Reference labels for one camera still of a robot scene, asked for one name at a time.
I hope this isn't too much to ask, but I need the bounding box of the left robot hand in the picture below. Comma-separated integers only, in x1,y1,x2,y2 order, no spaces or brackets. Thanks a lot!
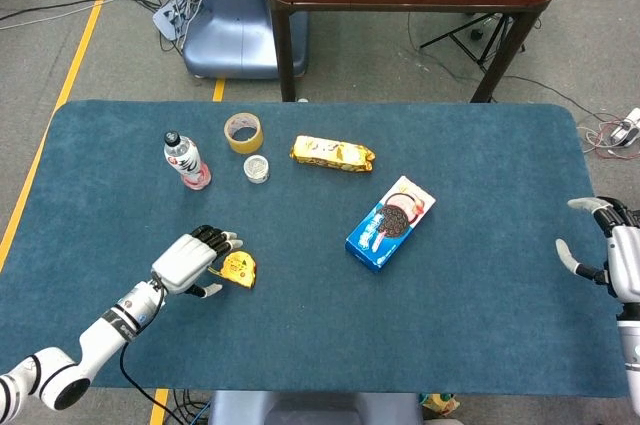
150,225,245,299

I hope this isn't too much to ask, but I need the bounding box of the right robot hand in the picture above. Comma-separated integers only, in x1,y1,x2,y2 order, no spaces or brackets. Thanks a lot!
555,196,640,303

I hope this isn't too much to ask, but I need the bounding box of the yellow tape measure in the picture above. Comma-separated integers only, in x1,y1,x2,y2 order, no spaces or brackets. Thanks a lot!
208,250,258,290

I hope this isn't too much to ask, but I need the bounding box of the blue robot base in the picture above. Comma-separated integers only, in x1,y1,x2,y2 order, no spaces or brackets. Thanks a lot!
182,0,309,80

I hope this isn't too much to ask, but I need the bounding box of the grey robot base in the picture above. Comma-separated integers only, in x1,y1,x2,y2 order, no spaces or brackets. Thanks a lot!
207,389,424,425

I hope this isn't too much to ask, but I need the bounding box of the yellow packing tape roll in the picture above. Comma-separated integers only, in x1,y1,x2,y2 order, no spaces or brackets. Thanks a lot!
223,112,265,154

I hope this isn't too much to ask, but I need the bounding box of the clear plastic drink bottle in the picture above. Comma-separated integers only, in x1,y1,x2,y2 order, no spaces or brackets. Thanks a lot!
163,131,213,192

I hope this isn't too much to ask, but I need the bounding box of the small round clear jar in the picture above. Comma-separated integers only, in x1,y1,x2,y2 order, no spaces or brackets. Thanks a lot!
242,155,271,184

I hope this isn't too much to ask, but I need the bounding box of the blue felt table mat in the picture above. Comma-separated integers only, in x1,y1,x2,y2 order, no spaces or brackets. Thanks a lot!
0,99,631,399

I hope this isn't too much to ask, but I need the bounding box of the gold foil snack pack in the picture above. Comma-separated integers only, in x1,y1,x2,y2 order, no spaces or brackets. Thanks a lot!
288,134,377,175

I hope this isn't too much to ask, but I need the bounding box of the blue cookie box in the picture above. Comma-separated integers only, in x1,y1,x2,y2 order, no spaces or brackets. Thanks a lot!
344,175,437,275

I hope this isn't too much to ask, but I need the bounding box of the yellow green package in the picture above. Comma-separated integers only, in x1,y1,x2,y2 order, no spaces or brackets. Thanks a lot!
422,392,461,419

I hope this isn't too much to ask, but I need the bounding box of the white power strip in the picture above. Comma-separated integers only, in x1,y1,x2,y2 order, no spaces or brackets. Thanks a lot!
151,0,201,42

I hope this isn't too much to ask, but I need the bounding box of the black tripod stand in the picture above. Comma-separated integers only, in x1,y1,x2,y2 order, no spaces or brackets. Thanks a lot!
418,12,527,72

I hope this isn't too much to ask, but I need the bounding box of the white power adapter with cables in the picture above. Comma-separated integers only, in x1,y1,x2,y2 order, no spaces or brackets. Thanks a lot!
579,107,640,161

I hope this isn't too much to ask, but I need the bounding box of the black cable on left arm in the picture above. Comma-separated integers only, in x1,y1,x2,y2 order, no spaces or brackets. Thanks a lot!
118,282,187,425

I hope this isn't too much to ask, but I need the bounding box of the black floor cable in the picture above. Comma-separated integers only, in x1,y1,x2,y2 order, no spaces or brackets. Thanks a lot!
0,0,156,24

